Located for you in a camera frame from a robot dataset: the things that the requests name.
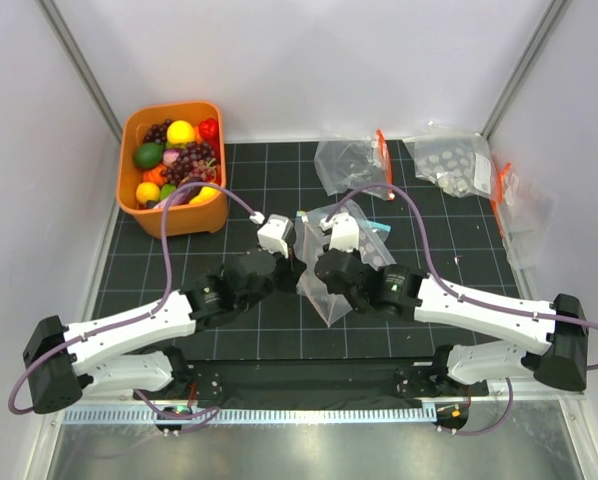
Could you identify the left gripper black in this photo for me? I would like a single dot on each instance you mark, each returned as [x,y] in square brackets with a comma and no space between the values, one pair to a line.
[292,271]

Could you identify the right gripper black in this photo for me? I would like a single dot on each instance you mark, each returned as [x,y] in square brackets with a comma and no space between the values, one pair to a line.
[357,255]

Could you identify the pink zip dotted bag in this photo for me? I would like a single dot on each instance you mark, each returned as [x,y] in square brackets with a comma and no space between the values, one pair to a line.
[310,243]

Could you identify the yellow lemon toy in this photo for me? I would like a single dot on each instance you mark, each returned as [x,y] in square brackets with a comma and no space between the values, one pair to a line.
[180,132]

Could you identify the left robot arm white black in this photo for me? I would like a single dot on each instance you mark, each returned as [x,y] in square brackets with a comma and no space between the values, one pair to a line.
[64,361]

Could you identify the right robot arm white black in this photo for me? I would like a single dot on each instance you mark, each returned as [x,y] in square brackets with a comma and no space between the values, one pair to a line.
[539,339]

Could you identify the orange zip clear bag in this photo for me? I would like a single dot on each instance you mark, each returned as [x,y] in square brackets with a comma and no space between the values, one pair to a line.
[344,164]

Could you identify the orange zip bag at right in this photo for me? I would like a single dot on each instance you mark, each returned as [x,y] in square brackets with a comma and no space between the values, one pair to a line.
[524,211]

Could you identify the orange plastic fruit bin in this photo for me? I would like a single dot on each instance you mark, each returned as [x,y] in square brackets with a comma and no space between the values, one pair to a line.
[170,220]

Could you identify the black grid mat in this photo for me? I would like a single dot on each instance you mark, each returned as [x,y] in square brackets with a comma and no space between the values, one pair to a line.
[281,178]

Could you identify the yellow mango toy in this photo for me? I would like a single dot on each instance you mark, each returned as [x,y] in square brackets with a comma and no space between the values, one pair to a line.
[206,194]

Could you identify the large dark grape bunch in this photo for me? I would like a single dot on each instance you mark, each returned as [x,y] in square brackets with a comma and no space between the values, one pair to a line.
[193,160]

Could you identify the yellow orange toy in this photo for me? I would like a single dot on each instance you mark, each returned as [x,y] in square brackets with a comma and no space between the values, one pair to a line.
[147,192]

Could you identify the orange pumpkin toy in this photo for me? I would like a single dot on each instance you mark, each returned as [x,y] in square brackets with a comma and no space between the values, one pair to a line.
[156,175]

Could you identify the red bell pepper toy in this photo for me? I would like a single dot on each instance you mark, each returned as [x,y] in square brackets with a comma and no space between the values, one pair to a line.
[208,129]

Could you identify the green lime toy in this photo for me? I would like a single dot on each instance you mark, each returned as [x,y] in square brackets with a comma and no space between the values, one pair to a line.
[148,156]

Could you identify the small dark grape bunch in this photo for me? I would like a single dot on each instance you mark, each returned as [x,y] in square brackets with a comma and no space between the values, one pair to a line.
[157,133]

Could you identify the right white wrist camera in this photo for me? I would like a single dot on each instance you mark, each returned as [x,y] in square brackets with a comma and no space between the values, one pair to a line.
[344,232]

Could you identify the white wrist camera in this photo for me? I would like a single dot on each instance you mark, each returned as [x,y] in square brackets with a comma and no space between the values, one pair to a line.
[277,236]
[344,232]

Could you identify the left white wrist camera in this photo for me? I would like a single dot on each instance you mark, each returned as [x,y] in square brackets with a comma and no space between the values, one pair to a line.
[277,236]

